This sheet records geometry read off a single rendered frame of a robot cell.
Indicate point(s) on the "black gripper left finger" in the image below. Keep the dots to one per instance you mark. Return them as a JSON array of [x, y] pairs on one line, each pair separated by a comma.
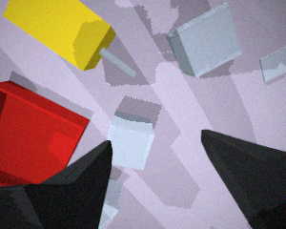
[[72, 199]]

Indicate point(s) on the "red tray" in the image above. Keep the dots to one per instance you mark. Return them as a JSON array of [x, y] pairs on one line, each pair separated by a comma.
[[37, 136]]

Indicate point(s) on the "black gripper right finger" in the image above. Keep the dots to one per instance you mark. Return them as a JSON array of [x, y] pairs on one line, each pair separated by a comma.
[[254, 174]]

